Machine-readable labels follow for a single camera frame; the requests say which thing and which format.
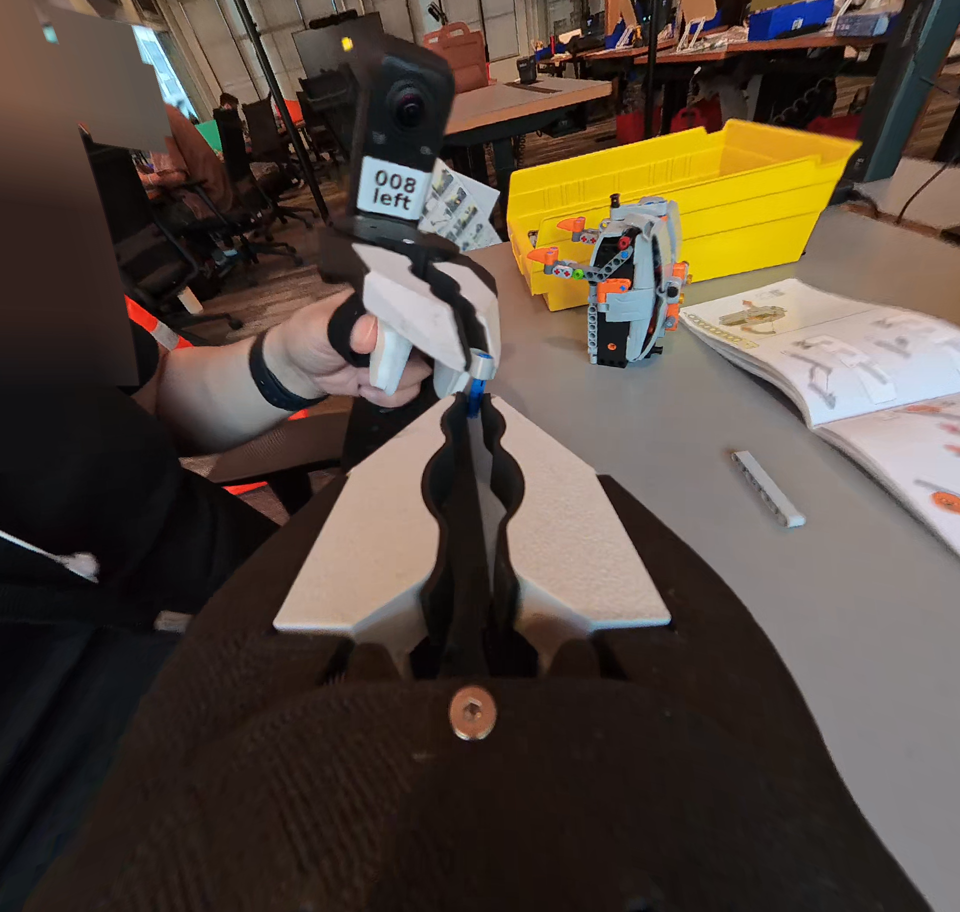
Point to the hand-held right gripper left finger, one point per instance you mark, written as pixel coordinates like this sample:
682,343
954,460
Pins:
360,552

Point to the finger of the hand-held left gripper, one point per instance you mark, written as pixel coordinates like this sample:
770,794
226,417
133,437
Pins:
472,312
412,304

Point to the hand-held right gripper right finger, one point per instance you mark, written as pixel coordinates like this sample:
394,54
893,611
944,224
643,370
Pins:
585,552

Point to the small grey connector piece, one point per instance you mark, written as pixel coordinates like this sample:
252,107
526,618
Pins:
482,364

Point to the blue toy pin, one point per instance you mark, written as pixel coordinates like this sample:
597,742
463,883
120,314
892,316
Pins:
475,398

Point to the grey desk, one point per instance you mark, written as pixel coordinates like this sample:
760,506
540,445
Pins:
675,462

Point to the person's left hand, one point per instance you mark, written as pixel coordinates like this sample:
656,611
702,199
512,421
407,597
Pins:
307,357

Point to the brown paper bag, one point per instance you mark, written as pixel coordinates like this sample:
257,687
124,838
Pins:
457,57

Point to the printed paper sheet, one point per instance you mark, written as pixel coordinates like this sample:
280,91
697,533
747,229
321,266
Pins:
461,203

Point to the black television screen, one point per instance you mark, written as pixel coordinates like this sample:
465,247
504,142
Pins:
322,49

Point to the grey background table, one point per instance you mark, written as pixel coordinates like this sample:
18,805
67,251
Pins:
525,98

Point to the black floor stand pole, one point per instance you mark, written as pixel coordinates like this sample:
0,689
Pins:
270,79

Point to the black mesh office chair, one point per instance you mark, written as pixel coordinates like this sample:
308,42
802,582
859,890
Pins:
262,132

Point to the grey orange toy robot model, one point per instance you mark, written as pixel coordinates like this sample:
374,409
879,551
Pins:
630,282

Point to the black wristband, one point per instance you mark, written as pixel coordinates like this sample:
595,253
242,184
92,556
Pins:
270,379

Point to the light grey toy beam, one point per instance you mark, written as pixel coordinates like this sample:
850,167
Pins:
769,488

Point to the white earphone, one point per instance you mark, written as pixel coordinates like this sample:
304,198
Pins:
79,563

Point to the person's black clothing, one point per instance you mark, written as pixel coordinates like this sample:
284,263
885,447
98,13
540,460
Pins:
90,664

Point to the yellow plastic bin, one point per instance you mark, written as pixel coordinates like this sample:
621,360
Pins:
750,177

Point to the open instruction booklet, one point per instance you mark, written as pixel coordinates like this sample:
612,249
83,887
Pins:
840,357

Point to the dark teal metal column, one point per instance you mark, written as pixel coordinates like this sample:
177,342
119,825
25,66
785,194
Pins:
900,87

